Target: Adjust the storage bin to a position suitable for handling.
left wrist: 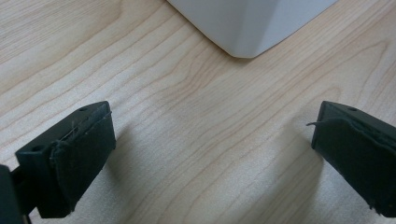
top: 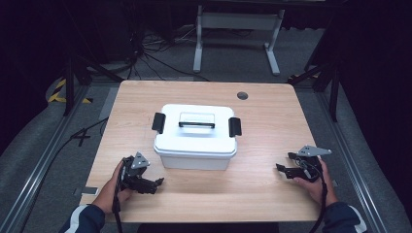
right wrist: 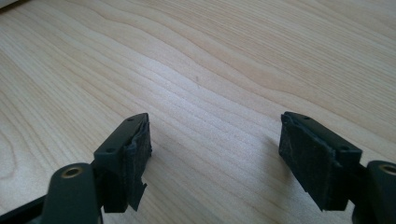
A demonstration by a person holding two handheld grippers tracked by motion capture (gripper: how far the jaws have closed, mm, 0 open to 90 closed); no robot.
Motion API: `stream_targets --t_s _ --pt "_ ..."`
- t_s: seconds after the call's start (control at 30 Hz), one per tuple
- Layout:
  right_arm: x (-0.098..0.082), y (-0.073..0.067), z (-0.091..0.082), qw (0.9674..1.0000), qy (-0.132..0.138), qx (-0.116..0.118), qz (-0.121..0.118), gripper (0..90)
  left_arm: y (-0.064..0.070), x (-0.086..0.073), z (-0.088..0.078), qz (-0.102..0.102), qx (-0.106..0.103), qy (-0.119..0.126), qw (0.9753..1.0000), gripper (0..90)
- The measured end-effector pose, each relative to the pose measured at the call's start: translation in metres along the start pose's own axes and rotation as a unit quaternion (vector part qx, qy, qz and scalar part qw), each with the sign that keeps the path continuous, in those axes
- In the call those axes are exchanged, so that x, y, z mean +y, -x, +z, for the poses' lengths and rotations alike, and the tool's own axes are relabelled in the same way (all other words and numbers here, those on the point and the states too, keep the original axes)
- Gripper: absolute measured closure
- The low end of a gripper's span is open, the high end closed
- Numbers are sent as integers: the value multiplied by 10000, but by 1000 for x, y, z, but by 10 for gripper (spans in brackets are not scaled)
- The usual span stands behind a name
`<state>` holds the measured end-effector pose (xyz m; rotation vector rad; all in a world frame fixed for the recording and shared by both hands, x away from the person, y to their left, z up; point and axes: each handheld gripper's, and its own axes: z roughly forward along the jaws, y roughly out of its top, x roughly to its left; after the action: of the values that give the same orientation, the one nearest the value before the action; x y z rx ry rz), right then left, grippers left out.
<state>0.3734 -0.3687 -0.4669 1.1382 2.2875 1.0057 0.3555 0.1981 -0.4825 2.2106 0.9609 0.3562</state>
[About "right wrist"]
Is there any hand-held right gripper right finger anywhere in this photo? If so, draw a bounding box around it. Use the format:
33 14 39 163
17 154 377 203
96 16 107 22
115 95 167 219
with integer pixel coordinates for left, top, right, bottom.
278 111 364 213

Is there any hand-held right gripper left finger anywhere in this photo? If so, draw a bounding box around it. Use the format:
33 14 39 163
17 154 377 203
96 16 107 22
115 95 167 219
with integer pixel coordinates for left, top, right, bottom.
92 112 153 214

